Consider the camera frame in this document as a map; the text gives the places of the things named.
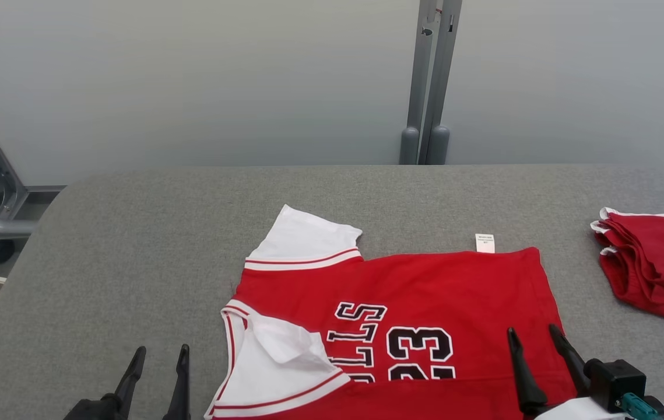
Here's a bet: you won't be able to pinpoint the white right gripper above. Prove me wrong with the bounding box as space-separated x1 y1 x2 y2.
507 324 630 420

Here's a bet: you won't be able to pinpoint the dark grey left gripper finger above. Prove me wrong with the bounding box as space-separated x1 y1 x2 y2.
111 346 147 418
163 344 191 420

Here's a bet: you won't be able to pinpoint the red white basketball jersey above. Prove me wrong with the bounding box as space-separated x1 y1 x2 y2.
203 204 577 420

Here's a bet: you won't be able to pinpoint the red shorts with white stripes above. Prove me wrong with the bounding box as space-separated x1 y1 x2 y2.
590 207 664 323

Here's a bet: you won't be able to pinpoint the grey fabric sofa cushion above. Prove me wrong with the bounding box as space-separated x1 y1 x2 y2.
0 164 664 420

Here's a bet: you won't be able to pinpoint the grey double upright pole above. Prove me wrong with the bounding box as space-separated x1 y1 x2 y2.
399 0 463 166

